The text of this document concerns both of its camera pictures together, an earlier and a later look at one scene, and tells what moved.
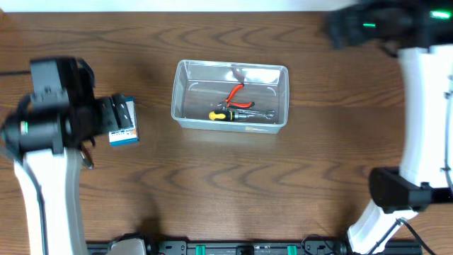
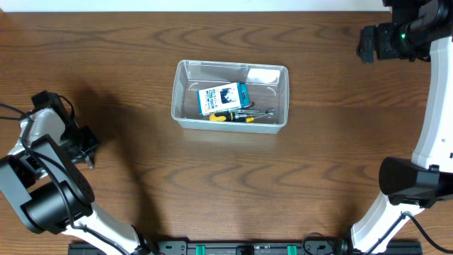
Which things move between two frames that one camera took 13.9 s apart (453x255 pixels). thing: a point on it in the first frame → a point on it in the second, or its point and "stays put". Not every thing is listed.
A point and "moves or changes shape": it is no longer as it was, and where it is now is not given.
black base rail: x=255 y=248 stays put
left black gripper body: x=102 y=119 → x=80 y=144
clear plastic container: x=231 y=96 stays put
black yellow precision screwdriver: x=250 y=129 moves or changes shape
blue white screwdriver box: x=127 y=135 → x=233 y=96
